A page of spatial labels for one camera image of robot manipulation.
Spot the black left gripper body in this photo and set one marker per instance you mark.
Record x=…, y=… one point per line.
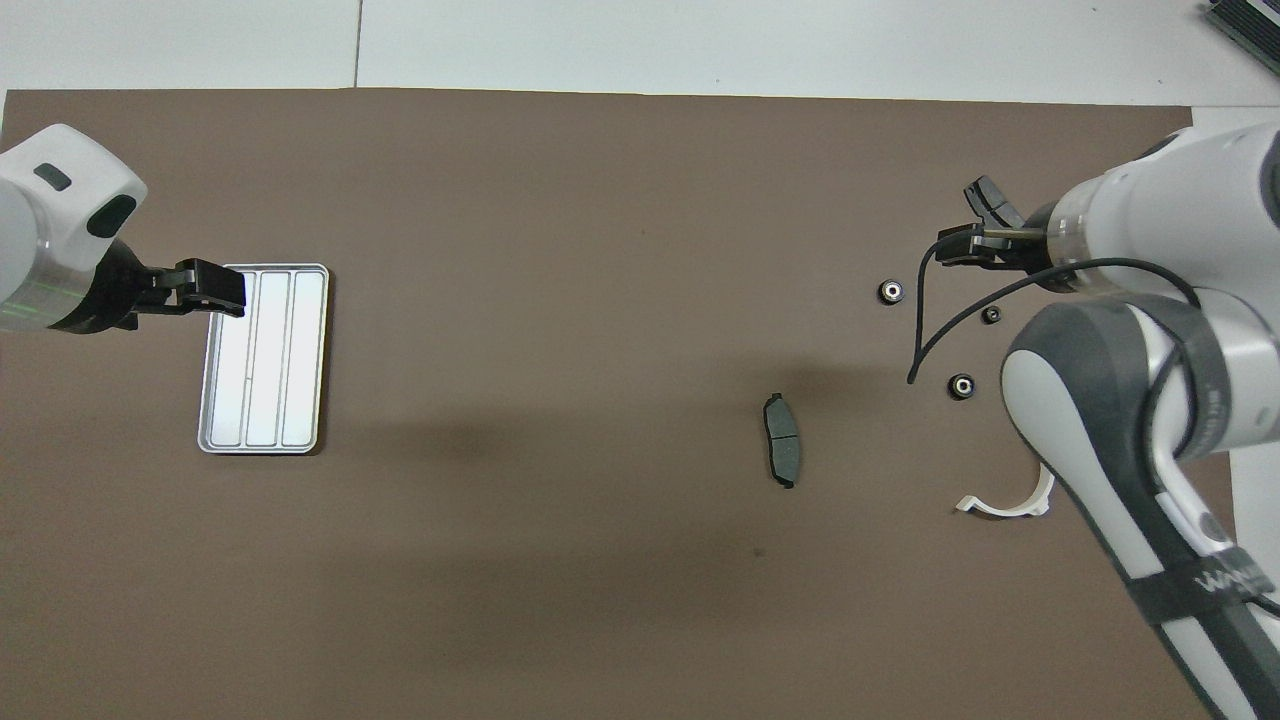
x=125, y=285

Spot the silver metal tray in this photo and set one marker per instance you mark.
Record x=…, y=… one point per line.
x=265, y=380

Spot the grey ribbed device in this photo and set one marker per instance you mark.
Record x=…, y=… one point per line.
x=1250, y=25

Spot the long dark brake pad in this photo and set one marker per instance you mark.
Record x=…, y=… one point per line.
x=782, y=440

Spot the short dark brake pad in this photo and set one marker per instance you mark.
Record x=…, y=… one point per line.
x=985, y=195

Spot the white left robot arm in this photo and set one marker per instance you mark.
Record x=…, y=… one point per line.
x=50, y=200

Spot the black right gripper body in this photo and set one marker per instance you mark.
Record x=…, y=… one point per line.
x=1035, y=262

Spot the large black bearing gear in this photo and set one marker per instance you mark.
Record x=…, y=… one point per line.
x=961, y=386
x=891, y=291

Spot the white curved plastic bracket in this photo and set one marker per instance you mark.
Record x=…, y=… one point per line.
x=1030, y=507

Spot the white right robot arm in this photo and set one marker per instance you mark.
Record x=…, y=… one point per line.
x=1100, y=420

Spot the brown table mat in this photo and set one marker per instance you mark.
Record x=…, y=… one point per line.
x=640, y=250

